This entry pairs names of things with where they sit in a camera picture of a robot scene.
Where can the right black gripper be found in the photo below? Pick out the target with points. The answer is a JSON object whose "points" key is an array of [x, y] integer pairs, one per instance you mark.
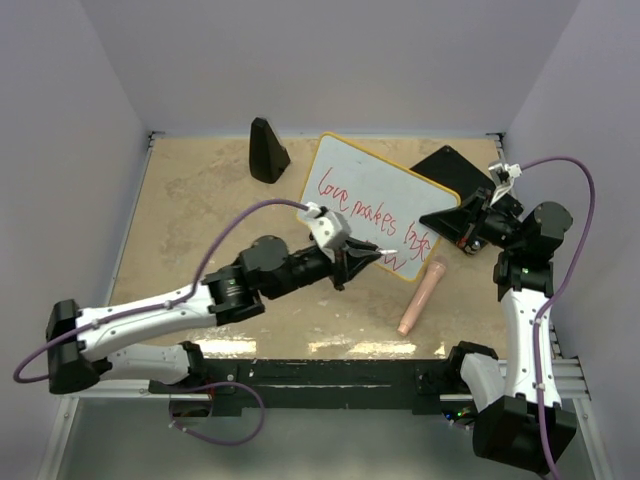
{"points": [[457, 222]]}

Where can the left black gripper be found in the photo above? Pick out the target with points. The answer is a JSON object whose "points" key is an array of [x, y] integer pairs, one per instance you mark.
{"points": [[351, 257]]}

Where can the yellow framed whiteboard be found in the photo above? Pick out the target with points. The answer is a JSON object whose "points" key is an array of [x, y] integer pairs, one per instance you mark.
{"points": [[381, 201]]}

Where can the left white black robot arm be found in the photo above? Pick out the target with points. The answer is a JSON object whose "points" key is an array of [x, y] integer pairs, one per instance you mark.
{"points": [[89, 345]]}

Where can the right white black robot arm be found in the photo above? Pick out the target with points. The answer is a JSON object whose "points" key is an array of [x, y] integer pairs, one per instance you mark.
{"points": [[520, 421]]}

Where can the black flat electronic box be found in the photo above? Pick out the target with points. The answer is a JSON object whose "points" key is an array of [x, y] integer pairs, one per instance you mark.
{"points": [[449, 168]]}

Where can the black wedge stand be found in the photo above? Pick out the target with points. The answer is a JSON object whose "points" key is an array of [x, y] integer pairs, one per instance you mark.
{"points": [[268, 157]]}

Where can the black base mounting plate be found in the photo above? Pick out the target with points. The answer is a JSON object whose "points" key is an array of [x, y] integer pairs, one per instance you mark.
{"points": [[420, 386]]}

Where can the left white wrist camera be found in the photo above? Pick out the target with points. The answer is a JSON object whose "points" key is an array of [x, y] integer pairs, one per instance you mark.
{"points": [[328, 228]]}

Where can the pink plastic handle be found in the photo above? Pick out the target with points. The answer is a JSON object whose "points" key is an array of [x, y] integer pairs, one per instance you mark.
{"points": [[434, 272]]}

